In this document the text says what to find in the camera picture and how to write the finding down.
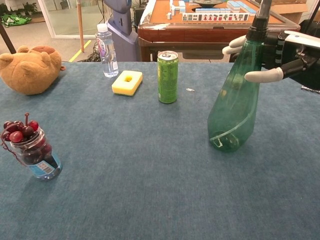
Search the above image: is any green drink can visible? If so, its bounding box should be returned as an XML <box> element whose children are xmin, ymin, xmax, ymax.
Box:
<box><xmin>157</xmin><ymin>50</ymin><xmax>179</xmax><ymax>105</ymax></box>

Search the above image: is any brown mahjong table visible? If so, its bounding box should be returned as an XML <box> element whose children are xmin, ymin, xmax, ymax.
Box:
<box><xmin>137</xmin><ymin>0</ymin><xmax>301</xmax><ymax>63</ymax></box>

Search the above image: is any green bag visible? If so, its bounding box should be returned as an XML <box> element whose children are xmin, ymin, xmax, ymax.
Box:
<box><xmin>0</xmin><ymin>14</ymin><xmax>33</xmax><ymax>28</ymax></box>

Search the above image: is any brown plush bear toy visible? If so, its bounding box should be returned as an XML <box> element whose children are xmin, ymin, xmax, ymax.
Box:
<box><xmin>0</xmin><ymin>45</ymin><xmax>67</xmax><ymax>96</ymax></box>

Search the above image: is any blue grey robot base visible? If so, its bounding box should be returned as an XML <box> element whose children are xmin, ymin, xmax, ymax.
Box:
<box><xmin>103</xmin><ymin>0</ymin><xmax>142</xmax><ymax>62</ymax></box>

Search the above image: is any black tripod leg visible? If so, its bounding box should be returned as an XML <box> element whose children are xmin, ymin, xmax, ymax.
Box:
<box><xmin>306</xmin><ymin>0</ymin><xmax>320</xmax><ymax>28</ymax></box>

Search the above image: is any row of mahjong tiles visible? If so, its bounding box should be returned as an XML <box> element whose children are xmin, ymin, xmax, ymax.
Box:
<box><xmin>181</xmin><ymin>12</ymin><xmax>250</xmax><ymax>23</ymax></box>

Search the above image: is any silver metal drill bit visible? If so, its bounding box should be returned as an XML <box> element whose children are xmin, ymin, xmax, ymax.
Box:
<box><xmin>300</xmin><ymin>85</ymin><xmax>320</xmax><ymax>95</ymax></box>

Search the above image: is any dark diagonal pole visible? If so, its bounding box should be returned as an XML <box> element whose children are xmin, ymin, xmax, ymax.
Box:
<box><xmin>0</xmin><ymin>22</ymin><xmax>17</xmax><ymax>55</ymax></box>

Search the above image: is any cardboard box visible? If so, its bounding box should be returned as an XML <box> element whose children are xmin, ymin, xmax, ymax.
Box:
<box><xmin>260</xmin><ymin>0</ymin><xmax>310</xmax><ymax>25</ymax></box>

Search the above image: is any wooden pole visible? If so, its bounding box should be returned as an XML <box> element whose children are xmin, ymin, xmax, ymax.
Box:
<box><xmin>76</xmin><ymin>0</ymin><xmax>85</xmax><ymax>54</ymax></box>

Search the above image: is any clear plastic water bottle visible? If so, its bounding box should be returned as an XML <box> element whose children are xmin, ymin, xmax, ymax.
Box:
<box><xmin>95</xmin><ymin>23</ymin><xmax>120</xmax><ymax>78</ymax></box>

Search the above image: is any red artificial grape bunch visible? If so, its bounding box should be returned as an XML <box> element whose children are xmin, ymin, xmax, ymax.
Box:
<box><xmin>0</xmin><ymin>112</ymin><xmax>40</xmax><ymax>152</ymax></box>

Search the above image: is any yellow sponge with hole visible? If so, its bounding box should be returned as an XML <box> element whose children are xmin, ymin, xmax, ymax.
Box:
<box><xmin>111</xmin><ymin>70</ymin><xmax>144</xmax><ymax>97</ymax></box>

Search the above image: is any green plastic spray bottle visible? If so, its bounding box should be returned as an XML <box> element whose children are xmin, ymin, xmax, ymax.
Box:
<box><xmin>207</xmin><ymin>0</ymin><xmax>273</xmax><ymax>153</ymax></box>

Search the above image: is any clear jar with blue label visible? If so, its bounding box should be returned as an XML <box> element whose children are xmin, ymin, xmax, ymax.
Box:
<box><xmin>9</xmin><ymin>127</ymin><xmax>63</xmax><ymax>181</ymax></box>

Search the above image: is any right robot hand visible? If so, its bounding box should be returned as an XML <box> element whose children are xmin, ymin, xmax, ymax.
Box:
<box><xmin>221</xmin><ymin>30</ymin><xmax>320</xmax><ymax>91</ymax></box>

